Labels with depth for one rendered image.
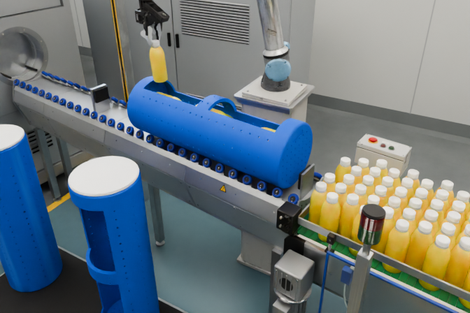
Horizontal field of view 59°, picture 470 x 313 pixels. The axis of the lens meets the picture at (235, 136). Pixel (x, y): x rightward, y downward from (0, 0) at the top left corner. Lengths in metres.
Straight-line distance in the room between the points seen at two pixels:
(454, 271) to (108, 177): 1.27
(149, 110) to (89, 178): 0.45
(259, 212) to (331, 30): 2.95
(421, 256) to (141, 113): 1.32
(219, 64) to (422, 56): 1.91
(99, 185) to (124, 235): 0.24
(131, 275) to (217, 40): 2.16
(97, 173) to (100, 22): 2.73
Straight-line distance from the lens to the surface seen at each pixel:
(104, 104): 2.57
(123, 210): 1.73
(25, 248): 2.46
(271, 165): 1.62
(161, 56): 1.97
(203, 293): 2.62
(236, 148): 1.70
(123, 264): 1.91
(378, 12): 4.31
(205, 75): 3.70
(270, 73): 1.92
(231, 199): 1.87
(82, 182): 1.76
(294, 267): 1.57
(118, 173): 1.77
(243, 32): 3.39
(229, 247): 2.87
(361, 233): 1.24
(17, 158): 2.20
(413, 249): 1.53
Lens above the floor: 1.99
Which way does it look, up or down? 29 degrees down
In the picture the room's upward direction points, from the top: straight up
